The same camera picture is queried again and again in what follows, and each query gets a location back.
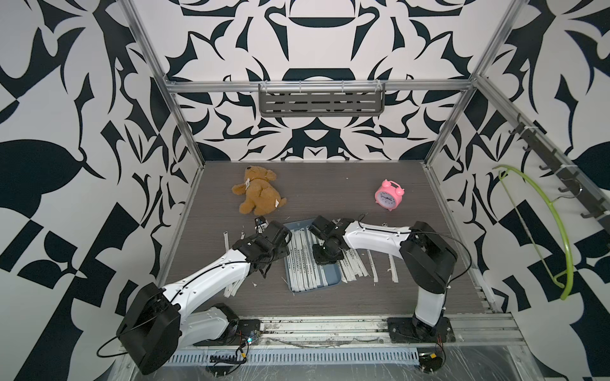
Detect white paper-wrapped straw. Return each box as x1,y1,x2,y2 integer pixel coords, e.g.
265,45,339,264
285,243,298,293
389,254,399,284
292,232,304,292

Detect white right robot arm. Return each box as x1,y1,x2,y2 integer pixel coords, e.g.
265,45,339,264
308,216,458,342

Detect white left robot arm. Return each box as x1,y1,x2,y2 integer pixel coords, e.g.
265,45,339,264
116,221,292,375

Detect blue storage box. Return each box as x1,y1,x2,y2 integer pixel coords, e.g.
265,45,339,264
284,219,342,294

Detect brown teddy bear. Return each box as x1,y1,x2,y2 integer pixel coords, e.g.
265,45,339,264
231,166,288,217

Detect pink alarm clock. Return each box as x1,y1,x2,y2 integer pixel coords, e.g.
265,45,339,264
374,179,405,211

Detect green plastic hanger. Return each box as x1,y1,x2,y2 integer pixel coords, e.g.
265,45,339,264
493,164,575,301

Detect grey metal wall shelf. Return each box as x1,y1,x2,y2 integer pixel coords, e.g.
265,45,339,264
258,80,385,117

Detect white cable duct strip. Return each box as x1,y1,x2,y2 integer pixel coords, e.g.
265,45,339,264
165,347,419,366

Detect grey wall hook rack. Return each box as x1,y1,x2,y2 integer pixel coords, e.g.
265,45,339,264
510,113,609,231

